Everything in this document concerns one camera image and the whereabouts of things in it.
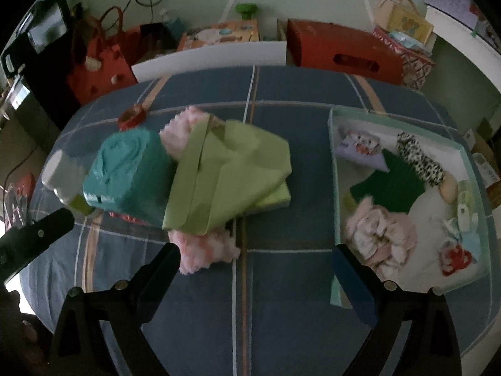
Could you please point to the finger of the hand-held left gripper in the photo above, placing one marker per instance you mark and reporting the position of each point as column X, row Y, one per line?
column 39, row 235

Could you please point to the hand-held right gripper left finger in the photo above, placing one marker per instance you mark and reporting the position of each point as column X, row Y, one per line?
column 156, row 282

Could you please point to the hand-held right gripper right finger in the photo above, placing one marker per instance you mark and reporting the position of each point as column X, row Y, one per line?
column 352, row 282

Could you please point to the pink beige baby garment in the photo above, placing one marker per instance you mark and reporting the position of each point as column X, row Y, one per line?
column 375, row 235

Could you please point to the pink white fuzzy sock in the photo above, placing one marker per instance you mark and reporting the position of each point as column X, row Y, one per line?
column 182, row 131
column 203, row 250

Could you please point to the mint green storage box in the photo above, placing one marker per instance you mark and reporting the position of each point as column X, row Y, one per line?
column 426, row 211

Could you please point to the small red sock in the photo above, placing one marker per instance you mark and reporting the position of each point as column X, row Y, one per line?
column 456, row 260

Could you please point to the dark green cloth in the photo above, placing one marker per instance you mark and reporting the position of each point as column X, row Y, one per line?
column 395, row 184

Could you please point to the light blue white cloth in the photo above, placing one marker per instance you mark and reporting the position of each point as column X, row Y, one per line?
column 465, row 235

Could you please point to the purple wipes packet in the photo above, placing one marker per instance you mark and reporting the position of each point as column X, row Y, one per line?
column 362, row 156

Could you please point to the light green cloth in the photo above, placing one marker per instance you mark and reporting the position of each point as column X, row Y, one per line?
column 231, row 180

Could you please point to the black white spotted cloth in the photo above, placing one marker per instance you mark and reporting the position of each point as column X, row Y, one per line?
column 422, row 162

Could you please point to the green white small packet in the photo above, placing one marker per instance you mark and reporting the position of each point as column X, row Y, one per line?
column 465, row 199

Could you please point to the beige round soft toy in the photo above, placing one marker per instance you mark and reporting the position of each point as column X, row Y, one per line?
column 449, row 190

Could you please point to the dark printed box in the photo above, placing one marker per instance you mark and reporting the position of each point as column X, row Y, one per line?
column 21, row 196

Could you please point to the white pill bottle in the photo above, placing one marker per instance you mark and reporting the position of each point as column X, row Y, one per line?
column 60, row 174

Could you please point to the blue plaid bed sheet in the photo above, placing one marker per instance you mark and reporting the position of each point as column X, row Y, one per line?
column 282, row 290

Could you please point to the teal plastic toy box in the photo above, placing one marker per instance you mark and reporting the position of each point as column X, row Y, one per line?
column 125, row 172

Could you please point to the red tape roll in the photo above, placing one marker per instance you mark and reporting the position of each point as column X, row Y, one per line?
column 125, row 122

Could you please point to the red tote bag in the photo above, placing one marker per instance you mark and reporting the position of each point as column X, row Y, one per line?
column 101, row 70

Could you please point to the brown cardboard box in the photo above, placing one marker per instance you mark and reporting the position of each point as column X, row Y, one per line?
column 483, row 152

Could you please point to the black device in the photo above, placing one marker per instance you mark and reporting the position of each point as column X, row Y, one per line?
column 39, row 27

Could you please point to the red patterned gift bag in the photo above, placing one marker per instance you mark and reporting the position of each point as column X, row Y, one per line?
column 415, row 66

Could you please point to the white bed board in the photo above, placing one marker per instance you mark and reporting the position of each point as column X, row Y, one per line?
column 211, row 58

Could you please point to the red cardboard box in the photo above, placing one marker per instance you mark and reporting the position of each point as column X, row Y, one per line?
column 332, row 43

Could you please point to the orange toy box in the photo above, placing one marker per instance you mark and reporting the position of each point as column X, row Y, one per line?
column 219, row 33

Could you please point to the yellow gift bag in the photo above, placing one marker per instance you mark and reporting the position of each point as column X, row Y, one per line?
column 407, row 23

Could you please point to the wall calendar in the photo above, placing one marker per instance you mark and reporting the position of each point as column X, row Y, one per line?
column 450, row 0

